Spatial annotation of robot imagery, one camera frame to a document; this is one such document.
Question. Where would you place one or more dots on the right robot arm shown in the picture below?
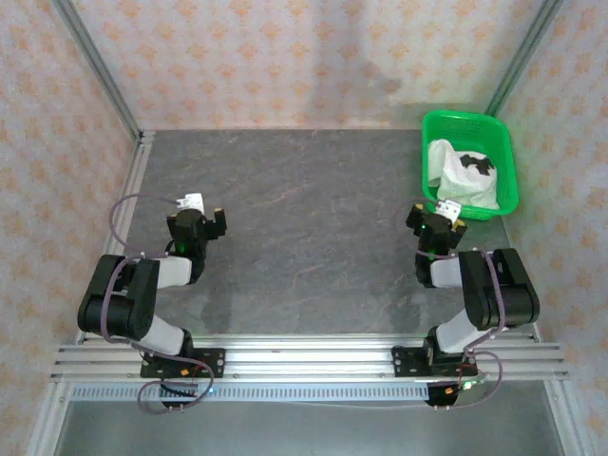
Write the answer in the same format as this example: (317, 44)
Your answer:
(503, 294)

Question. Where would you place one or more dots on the aluminium corner post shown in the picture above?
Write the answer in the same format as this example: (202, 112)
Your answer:
(520, 57)
(102, 71)

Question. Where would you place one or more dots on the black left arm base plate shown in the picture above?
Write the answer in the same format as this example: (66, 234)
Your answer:
(209, 363)

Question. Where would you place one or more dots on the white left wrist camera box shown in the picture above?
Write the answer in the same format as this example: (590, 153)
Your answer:
(192, 201)

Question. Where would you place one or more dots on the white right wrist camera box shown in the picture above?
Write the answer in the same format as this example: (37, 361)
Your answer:
(449, 208)

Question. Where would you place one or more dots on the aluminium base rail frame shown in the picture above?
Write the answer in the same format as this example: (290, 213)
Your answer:
(309, 358)

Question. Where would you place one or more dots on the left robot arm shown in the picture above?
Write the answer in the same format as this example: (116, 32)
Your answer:
(119, 304)

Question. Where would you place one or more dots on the white t-shirt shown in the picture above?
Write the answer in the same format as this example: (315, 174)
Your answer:
(463, 185)

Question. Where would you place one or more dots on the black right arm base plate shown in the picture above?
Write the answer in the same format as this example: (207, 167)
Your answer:
(408, 362)

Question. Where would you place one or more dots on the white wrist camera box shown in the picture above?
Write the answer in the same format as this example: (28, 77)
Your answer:
(192, 201)
(449, 208)

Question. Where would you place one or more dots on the green plastic basket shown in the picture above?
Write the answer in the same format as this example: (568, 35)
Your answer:
(475, 128)

